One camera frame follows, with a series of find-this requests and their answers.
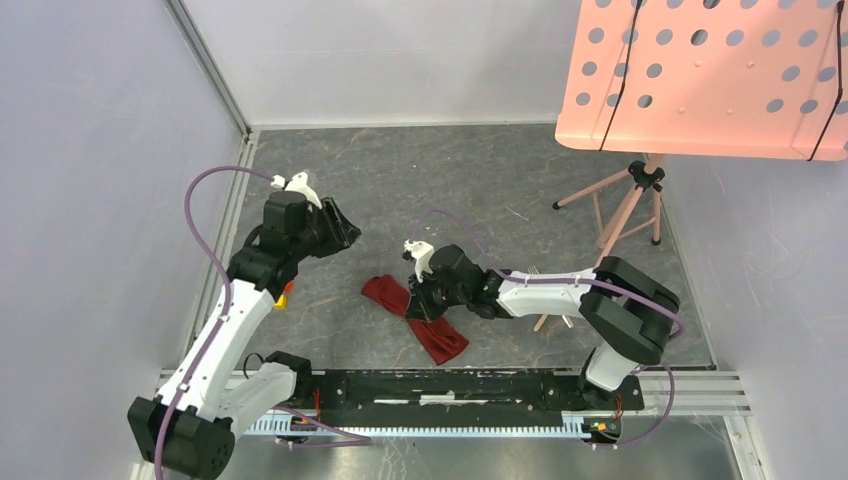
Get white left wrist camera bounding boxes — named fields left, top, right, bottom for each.
left=270, top=171, right=323, bottom=209

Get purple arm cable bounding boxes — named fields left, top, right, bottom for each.
left=407, top=209, right=688, bottom=452
left=152, top=166, right=374, bottom=480

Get pink tripod stand legs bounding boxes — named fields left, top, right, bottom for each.
left=552, top=153, right=666, bottom=266

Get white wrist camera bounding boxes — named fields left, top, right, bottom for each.
left=402, top=240, right=435, bottom=276
left=270, top=171, right=323, bottom=209

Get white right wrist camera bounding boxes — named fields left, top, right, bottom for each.
left=402, top=240, right=435, bottom=276

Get aluminium frame rail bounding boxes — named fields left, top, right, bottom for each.
left=163, top=0, right=252, bottom=138

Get pink perforated stand tray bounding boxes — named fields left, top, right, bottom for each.
left=555, top=1, right=847, bottom=161

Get dark red cloth napkin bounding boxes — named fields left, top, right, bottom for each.
left=361, top=275, right=469, bottom=366

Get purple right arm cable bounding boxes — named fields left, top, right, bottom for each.
left=407, top=209, right=688, bottom=452

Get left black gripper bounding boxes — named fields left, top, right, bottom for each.
left=291, top=196, right=362, bottom=261

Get wooden handled spoon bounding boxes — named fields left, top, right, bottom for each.
left=533, top=315, right=548, bottom=332

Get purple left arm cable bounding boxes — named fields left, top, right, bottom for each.
left=152, top=166, right=374, bottom=480

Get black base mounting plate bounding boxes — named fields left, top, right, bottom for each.
left=284, top=369, right=645, bottom=428

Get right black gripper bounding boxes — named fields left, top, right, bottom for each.
left=406, top=267, right=469, bottom=324

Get metal fork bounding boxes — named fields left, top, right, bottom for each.
left=528, top=265, right=574, bottom=329

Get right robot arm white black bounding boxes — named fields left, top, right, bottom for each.
left=403, top=241, right=680, bottom=408

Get yellow small cube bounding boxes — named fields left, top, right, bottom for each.
left=273, top=295, right=288, bottom=310

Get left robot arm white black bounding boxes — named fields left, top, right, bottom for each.
left=127, top=191, right=361, bottom=479

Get white slotted cable duct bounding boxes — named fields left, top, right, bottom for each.
left=245, top=413, right=624, bottom=439

